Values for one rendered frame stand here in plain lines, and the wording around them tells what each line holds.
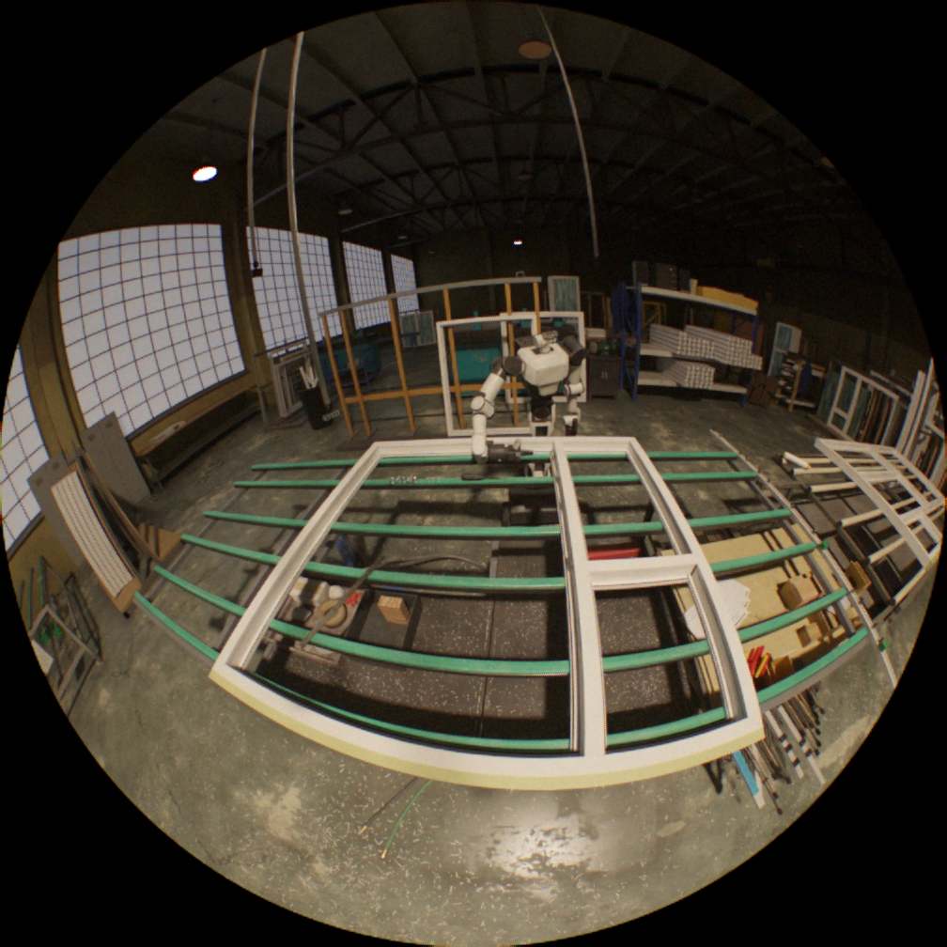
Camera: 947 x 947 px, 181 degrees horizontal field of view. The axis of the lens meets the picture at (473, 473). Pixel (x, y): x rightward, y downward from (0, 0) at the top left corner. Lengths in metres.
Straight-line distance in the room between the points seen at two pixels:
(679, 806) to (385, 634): 1.65
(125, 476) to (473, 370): 7.18
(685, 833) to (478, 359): 5.69
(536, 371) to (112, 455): 7.17
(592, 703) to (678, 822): 1.27
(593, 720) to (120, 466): 7.38
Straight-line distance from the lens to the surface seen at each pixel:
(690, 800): 1.88
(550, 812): 1.66
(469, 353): 5.10
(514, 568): 1.35
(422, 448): 1.68
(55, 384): 7.33
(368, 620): 1.31
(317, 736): 0.82
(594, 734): 0.72
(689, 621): 1.29
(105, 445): 7.21
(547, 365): 1.66
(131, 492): 7.33
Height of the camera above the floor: 1.63
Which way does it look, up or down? 32 degrees down
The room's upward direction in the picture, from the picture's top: 7 degrees counter-clockwise
